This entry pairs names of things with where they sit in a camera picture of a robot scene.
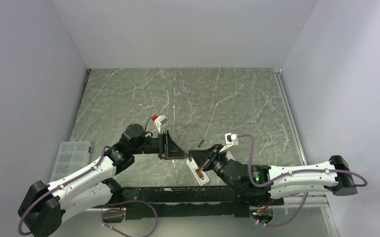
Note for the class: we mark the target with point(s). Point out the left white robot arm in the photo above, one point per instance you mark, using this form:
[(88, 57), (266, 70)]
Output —
[(46, 206)]

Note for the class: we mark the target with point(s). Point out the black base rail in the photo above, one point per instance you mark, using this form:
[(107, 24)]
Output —
[(187, 201)]

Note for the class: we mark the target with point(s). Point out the aluminium frame rail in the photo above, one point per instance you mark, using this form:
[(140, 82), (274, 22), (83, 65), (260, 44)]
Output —
[(277, 75)]

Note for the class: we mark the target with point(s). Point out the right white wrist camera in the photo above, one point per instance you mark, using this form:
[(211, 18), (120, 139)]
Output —
[(231, 139)]

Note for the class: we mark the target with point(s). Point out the clear plastic organizer box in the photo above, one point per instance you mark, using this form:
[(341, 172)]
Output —
[(71, 157)]

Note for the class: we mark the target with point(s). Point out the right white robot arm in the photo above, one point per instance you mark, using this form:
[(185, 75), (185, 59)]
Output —
[(275, 182)]

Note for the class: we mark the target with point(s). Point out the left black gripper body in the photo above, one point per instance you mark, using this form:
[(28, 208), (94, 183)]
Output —
[(161, 140)]

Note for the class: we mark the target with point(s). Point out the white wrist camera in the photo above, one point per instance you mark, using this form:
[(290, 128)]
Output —
[(231, 139), (159, 121)]

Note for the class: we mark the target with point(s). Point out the white remote control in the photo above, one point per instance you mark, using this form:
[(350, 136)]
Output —
[(193, 166)]

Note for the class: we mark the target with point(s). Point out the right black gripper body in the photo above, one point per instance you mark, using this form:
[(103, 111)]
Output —
[(216, 161)]

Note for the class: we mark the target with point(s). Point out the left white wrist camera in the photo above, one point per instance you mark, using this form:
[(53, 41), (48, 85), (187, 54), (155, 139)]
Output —
[(159, 121)]

